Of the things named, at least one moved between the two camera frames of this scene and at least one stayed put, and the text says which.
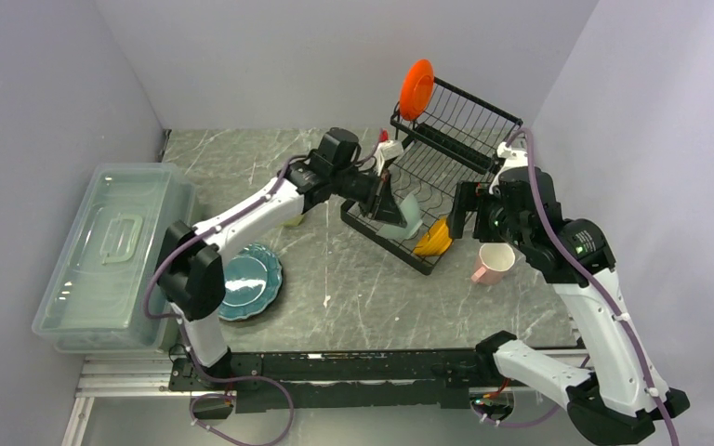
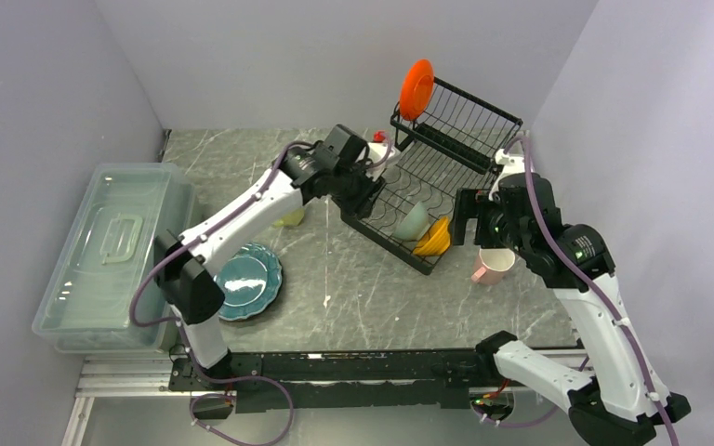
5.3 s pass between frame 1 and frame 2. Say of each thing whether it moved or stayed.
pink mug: stayed
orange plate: stayed
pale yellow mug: stayed
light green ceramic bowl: moved
